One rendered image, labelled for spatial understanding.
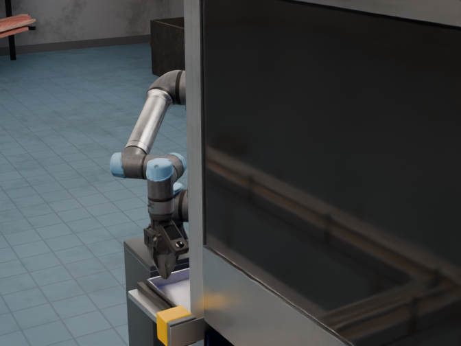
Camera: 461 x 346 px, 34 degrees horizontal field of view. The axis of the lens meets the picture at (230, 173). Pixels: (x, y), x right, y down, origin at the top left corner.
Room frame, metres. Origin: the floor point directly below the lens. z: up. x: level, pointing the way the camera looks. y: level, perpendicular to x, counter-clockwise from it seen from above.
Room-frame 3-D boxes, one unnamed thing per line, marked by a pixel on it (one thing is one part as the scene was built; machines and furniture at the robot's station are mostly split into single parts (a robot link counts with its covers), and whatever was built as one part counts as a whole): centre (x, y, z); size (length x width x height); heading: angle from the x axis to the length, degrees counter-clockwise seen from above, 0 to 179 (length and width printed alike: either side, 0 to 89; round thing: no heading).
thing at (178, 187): (2.52, 0.22, 0.96); 0.13 x 0.12 x 0.14; 77
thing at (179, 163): (2.16, 0.20, 1.21); 0.11 x 0.11 x 0.08; 77
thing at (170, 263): (2.06, 0.19, 0.95); 0.06 x 0.03 x 0.09; 33
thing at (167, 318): (1.61, 0.13, 1.00); 0.08 x 0.07 x 0.07; 33
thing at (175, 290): (1.94, 0.05, 0.90); 0.34 x 0.26 x 0.04; 32
